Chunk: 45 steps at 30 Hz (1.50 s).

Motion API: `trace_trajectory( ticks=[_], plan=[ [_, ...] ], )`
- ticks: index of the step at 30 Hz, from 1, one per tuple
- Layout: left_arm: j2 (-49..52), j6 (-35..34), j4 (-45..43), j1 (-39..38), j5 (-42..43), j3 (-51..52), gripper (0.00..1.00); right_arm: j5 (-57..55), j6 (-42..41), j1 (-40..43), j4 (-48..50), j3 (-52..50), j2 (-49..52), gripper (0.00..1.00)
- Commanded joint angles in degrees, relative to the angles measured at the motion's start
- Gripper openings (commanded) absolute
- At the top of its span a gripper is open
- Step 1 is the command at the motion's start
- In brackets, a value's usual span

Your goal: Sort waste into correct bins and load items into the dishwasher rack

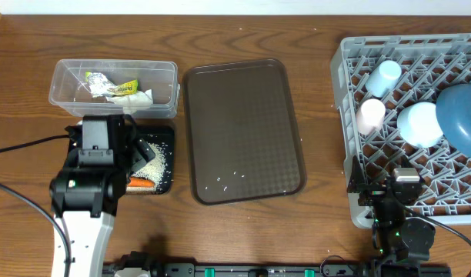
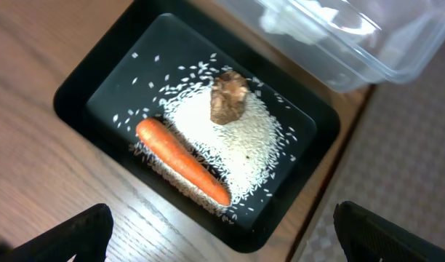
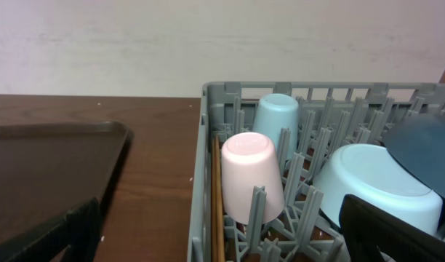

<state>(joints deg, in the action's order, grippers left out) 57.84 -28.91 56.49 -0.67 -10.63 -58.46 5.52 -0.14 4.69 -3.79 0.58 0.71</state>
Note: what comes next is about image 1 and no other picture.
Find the yellow green wrapper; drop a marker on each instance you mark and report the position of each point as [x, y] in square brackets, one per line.
[128, 88]

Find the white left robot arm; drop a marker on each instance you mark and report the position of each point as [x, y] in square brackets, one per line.
[85, 216]

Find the clear plastic bin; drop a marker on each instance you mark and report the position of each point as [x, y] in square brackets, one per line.
[140, 88]

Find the white napkin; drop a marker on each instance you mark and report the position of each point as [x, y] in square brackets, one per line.
[135, 102]

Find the foil snack wrapper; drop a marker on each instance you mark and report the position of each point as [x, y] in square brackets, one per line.
[98, 84]

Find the pink cup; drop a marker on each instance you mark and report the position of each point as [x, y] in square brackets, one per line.
[370, 116]

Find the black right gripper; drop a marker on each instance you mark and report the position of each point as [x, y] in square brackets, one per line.
[372, 191]

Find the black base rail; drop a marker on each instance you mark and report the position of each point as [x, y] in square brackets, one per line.
[142, 264]

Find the brown serving tray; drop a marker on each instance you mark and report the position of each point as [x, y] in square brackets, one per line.
[241, 131]

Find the dark blue bowl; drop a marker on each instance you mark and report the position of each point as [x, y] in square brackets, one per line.
[453, 112]

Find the light blue small bowl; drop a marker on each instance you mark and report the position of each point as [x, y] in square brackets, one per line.
[418, 125]

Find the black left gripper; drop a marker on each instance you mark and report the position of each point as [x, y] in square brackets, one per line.
[141, 155]

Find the orange carrot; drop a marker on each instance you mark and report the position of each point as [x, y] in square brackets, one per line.
[140, 183]

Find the light blue cup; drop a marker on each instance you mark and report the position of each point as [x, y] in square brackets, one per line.
[384, 78]

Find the spilled rice grains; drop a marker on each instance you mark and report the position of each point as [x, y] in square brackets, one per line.
[154, 165]

